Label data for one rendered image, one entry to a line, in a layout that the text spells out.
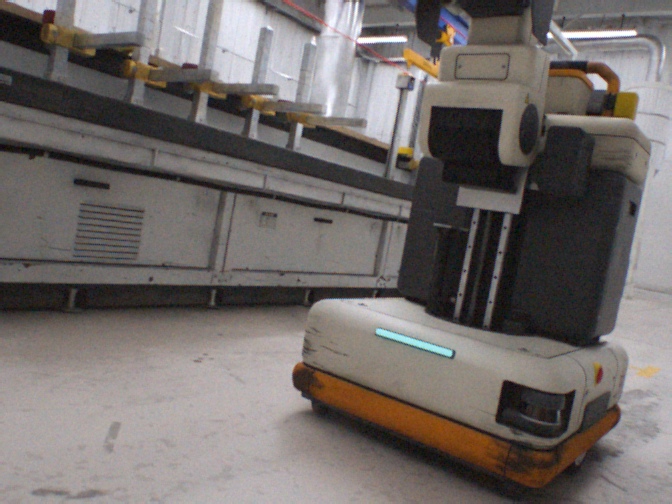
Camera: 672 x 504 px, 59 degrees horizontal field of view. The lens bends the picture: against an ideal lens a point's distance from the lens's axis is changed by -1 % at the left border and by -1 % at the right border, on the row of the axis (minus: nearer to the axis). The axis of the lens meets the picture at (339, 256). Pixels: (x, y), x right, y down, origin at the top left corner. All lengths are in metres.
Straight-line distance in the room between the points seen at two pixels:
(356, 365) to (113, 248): 1.19
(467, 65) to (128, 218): 1.38
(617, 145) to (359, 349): 0.74
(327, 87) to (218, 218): 5.18
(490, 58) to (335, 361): 0.74
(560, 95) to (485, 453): 0.88
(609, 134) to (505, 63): 0.32
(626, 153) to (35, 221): 1.70
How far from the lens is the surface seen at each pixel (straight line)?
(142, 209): 2.32
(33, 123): 1.85
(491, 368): 1.21
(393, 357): 1.30
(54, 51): 1.86
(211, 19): 2.18
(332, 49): 7.70
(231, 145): 2.20
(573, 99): 1.61
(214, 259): 2.55
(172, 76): 1.91
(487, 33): 1.42
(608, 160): 1.50
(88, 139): 1.93
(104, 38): 1.75
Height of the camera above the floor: 0.48
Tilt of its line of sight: 4 degrees down
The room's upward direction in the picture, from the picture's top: 10 degrees clockwise
